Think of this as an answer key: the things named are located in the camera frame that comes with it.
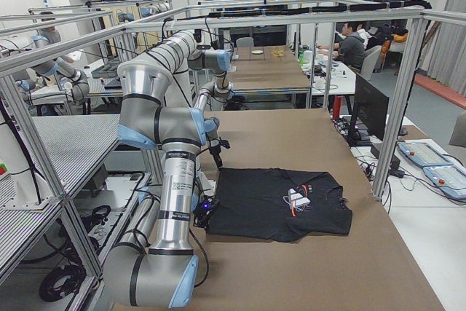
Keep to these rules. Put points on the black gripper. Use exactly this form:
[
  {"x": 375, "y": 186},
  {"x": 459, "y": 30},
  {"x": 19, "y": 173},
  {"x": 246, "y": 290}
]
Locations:
[
  {"x": 216, "y": 151},
  {"x": 201, "y": 219}
]

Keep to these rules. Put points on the black t-shirt with logo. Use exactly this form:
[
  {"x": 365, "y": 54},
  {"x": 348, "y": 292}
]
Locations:
[{"x": 278, "y": 204}]

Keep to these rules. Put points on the black computer monitor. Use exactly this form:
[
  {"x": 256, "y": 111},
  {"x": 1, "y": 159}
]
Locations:
[{"x": 369, "y": 114}]

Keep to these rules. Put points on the seated person in grey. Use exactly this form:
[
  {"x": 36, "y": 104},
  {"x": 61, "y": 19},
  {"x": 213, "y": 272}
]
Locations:
[{"x": 350, "y": 50}]

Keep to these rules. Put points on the grey teach pendant far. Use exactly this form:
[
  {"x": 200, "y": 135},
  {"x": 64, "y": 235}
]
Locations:
[{"x": 422, "y": 154}]

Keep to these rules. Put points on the grey teach pendant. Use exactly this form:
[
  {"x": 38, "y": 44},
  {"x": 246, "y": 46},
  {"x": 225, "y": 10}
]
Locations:
[
  {"x": 449, "y": 179},
  {"x": 422, "y": 154}
]

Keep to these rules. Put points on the grey teach pendant near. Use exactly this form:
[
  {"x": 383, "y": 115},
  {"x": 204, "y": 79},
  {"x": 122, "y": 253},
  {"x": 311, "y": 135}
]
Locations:
[{"x": 449, "y": 179}]

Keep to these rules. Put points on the striped aluminium frame table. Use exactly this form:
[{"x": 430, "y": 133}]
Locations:
[{"x": 77, "y": 145}]

